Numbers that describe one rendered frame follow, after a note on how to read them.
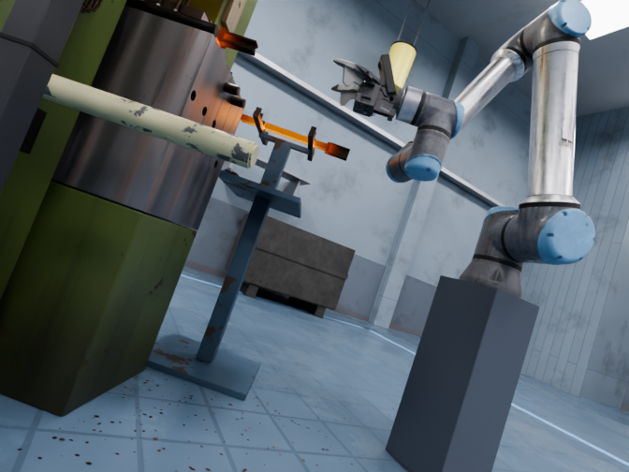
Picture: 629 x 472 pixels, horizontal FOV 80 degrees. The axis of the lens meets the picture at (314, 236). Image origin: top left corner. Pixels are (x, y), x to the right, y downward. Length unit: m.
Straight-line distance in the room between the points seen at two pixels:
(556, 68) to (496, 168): 6.46
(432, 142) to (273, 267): 3.05
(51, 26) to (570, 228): 1.13
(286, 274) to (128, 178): 3.13
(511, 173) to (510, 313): 6.86
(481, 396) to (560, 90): 0.89
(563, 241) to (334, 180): 4.47
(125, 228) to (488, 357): 1.02
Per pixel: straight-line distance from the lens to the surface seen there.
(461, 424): 1.25
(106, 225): 0.95
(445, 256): 6.84
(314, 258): 4.04
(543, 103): 1.29
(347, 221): 5.53
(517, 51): 1.43
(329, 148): 1.53
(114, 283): 0.94
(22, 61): 0.55
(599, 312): 7.32
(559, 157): 1.24
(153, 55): 1.04
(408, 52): 5.79
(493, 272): 1.28
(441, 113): 1.07
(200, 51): 1.01
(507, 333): 1.29
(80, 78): 1.00
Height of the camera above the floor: 0.47
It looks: 5 degrees up
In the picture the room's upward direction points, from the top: 19 degrees clockwise
